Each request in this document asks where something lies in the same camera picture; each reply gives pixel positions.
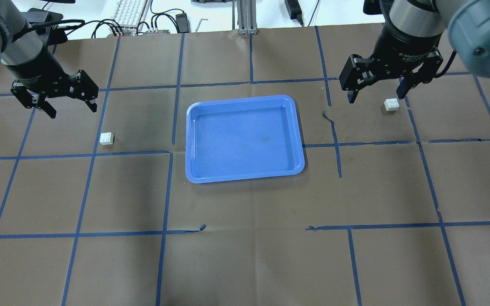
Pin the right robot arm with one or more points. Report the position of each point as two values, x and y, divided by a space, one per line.
449 29

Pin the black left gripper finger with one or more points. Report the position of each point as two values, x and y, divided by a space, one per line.
45 106
87 90

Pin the blue plastic tray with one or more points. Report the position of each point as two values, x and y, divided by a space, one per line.
246 138

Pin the black monitor stand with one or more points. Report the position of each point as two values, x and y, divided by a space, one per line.
51 35

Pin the white keyboard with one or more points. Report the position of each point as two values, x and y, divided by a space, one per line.
129 13

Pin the white block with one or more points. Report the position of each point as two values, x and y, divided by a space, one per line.
106 138
391 105

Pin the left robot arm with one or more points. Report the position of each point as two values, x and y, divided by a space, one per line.
19 42

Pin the aluminium frame post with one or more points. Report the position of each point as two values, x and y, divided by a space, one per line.
246 17

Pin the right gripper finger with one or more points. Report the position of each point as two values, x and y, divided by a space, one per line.
351 84
406 84

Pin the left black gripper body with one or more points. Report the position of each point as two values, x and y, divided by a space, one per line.
37 67

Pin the brown paper table cover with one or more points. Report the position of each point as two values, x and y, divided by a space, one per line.
392 208

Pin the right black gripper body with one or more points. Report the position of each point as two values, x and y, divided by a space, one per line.
402 47

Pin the black power adapter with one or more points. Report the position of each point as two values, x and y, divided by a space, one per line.
294 11
182 22

